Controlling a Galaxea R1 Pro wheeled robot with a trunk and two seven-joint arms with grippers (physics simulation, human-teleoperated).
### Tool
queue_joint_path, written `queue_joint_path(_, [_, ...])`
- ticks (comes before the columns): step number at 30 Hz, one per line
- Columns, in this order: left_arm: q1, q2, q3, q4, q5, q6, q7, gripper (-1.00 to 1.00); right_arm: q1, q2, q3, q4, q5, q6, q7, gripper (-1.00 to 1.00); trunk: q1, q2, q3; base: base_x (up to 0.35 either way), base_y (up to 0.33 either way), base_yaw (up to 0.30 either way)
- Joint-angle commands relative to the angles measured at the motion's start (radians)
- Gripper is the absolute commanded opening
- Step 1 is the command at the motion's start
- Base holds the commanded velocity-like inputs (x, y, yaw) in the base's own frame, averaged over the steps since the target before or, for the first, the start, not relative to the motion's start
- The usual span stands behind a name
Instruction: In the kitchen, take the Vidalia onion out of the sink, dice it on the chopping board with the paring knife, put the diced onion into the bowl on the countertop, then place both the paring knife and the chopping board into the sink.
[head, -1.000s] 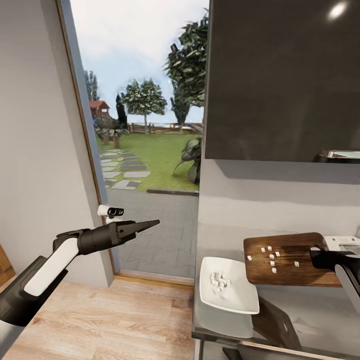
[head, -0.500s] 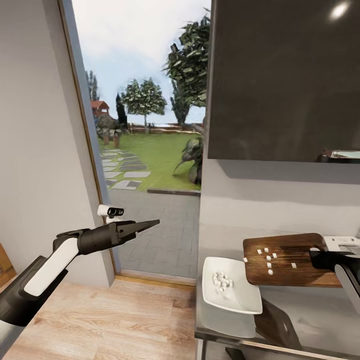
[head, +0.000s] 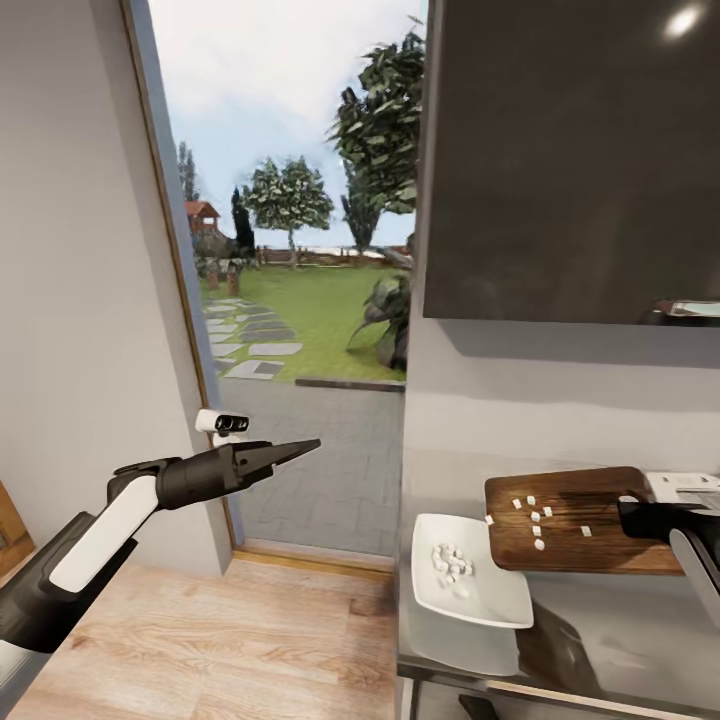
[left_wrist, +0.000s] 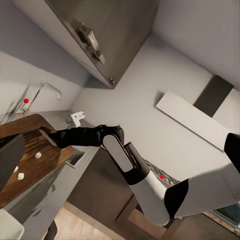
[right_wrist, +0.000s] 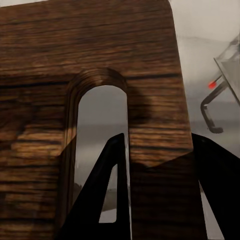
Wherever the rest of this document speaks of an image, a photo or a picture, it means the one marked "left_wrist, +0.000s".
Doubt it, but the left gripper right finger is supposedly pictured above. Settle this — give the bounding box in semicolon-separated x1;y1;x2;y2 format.
224;133;240;173

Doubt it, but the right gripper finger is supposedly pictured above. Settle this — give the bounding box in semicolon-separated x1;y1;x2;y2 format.
48;131;59;140

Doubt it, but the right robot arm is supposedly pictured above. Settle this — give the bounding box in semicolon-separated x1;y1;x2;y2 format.
48;111;240;227

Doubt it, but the bowl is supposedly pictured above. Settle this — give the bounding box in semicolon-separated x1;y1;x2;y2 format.
0;208;25;240

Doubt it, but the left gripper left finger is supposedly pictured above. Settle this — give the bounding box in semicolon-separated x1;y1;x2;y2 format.
0;133;26;193

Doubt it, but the cutting board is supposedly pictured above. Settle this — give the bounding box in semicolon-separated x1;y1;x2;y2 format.
0;113;75;210

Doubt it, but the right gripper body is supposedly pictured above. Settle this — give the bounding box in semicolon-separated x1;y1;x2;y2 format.
57;127;87;149

